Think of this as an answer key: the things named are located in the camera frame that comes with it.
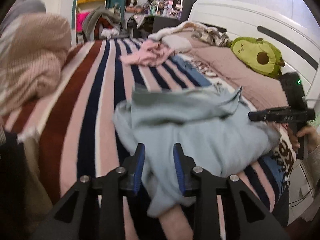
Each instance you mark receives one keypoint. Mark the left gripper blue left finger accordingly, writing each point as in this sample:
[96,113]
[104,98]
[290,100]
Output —
[134,168]

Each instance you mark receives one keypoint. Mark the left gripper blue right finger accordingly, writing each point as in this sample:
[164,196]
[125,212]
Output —
[184,166]

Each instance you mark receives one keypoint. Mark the light blue sweatshirt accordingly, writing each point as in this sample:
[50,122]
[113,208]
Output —
[211,124]

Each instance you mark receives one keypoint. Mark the grey clothes heap on chair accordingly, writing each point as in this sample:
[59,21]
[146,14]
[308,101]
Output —
[97,20]

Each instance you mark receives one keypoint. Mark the right hand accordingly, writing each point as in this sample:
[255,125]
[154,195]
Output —
[310,132]

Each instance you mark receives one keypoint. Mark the pink ribbed pillow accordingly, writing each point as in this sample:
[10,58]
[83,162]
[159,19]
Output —
[263,92]

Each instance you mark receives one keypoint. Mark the white bed headboard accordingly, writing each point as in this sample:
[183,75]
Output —
[299,47]

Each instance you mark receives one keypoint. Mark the green avocado plush toy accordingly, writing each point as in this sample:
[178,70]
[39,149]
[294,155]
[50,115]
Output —
[259,55]

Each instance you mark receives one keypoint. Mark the striped pink navy blanket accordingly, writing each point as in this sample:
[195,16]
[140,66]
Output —
[77,135]

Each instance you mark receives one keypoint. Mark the pink crumpled garment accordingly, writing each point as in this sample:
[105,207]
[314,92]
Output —
[151,54]

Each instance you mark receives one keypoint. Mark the patterned cloth near headboard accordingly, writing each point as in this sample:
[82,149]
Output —
[212,36]

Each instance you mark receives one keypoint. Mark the beige pink rolled duvet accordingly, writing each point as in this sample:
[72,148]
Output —
[34,48]

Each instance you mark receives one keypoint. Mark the cluttered dark shelf unit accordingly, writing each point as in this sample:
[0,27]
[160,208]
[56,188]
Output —
[155,15]

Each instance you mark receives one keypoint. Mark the yellow shelf with pink box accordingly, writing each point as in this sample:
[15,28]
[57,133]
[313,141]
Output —
[81,9]

